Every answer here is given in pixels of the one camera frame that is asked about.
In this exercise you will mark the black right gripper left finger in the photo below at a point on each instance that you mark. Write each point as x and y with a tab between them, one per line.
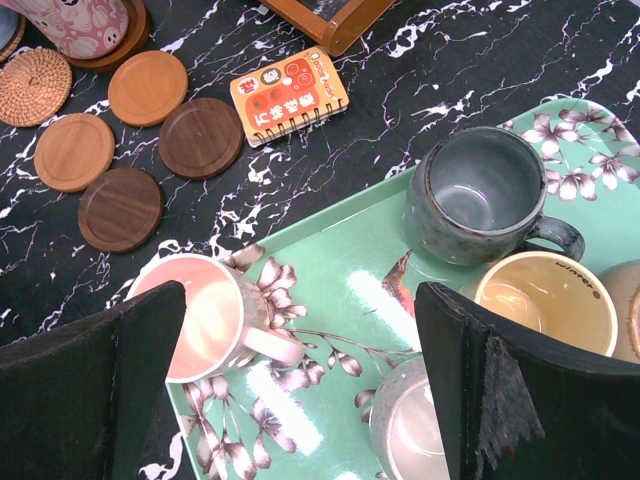
77	401

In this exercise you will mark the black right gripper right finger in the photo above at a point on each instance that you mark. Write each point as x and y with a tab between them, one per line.
513	403

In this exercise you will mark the white beige mug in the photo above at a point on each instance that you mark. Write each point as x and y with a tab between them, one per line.
403	425

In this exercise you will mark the pink mug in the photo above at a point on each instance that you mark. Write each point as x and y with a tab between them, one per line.
225	323

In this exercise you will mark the green floral tray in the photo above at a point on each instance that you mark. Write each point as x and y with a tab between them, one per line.
341	280

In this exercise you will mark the orange wooden coaster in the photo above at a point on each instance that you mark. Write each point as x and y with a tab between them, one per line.
73	152
147	87

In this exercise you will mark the dark walnut coaster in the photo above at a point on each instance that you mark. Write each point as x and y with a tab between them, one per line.
120	210
201	138

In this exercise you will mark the woven rattan coaster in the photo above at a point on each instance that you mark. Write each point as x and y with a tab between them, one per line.
34	86
15	40

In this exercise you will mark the maroon mug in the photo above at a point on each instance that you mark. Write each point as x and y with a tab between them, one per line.
80	29

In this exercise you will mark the orange patterned card pack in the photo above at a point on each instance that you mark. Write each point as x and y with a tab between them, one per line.
288	95

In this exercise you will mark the blue mug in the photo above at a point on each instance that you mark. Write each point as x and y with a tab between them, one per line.
9	21

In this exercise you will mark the wooden shelf rack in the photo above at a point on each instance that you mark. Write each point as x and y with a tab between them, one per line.
336	30

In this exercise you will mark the yellow mug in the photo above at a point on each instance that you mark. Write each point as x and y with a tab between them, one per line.
553	295

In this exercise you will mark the tan brown mug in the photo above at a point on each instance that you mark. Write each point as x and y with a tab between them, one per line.
622	283

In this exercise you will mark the grey mug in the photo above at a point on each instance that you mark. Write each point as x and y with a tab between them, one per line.
478	197

